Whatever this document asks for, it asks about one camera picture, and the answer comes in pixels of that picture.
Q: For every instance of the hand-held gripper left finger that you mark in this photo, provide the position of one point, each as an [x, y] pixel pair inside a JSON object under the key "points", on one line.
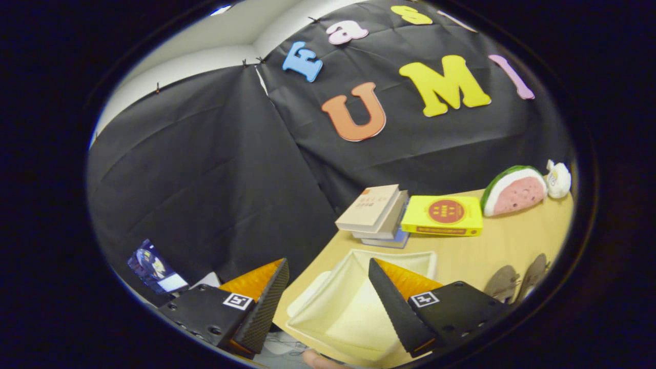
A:
{"points": [[266, 307]]}

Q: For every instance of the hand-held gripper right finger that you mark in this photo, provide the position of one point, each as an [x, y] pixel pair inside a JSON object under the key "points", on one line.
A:
{"points": [[394, 307]]}

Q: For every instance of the cream fabric storage box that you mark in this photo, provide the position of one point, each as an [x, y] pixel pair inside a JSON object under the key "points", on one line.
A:
{"points": [[348, 307]]}

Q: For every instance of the brown fuzzy shoe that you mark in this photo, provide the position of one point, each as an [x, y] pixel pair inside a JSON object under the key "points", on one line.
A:
{"points": [[533, 274], [502, 284]]}

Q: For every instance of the white paper sheet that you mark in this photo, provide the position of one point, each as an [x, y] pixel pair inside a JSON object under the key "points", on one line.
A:
{"points": [[207, 281]]}

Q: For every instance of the blue book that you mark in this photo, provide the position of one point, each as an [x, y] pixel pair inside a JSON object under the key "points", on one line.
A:
{"points": [[389, 242]]}

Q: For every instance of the grey book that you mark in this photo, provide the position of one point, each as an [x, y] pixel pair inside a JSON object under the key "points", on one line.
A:
{"points": [[394, 220]]}

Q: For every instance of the beige book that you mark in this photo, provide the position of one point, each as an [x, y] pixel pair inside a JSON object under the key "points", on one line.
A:
{"points": [[366, 207]]}

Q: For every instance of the yellow book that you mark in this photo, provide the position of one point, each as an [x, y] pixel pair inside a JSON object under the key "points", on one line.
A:
{"points": [[443, 212]]}

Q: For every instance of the lit tablet screen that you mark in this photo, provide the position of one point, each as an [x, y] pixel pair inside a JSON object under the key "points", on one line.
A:
{"points": [[154, 266]]}

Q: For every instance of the watermelon slice plush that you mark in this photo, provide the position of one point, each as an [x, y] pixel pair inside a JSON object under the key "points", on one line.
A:
{"points": [[515, 192]]}

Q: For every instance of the white plush toy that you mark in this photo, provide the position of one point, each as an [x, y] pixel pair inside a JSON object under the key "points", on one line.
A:
{"points": [[559, 179]]}

